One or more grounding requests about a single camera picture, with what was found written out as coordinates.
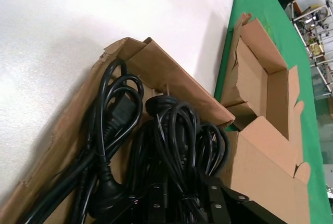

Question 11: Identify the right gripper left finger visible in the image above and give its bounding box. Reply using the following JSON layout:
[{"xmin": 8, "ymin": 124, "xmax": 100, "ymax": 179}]
[{"xmin": 97, "ymin": 176, "xmax": 169, "ymax": 224}]

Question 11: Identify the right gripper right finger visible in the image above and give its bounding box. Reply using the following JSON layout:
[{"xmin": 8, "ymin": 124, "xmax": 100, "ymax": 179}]
[{"xmin": 199, "ymin": 174, "xmax": 286, "ymax": 224}]

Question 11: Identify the black power cord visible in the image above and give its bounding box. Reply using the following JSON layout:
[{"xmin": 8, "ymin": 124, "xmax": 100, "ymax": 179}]
[
  {"xmin": 24, "ymin": 59, "xmax": 145, "ymax": 224},
  {"xmin": 144, "ymin": 85, "xmax": 202, "ymax": 209},
  {"xmin": 196, "ymin": 124, "xmax": 231, "ymax": 178}
]

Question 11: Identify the green table cloth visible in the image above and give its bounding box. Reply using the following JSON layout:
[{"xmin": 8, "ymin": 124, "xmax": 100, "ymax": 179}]
[{"xmin": 214, "ymin": 0, "xmax": 333, "ymax": 224}]

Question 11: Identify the open brown cardboard box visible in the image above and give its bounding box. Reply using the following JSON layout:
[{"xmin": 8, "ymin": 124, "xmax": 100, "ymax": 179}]
[
  {"xmin": 5, "ymin": 36, "xmax": 312, "ymax": 224},
  {"xmin": 220, "ymin": 12, "xmax": 307, "ymax": 141}
]

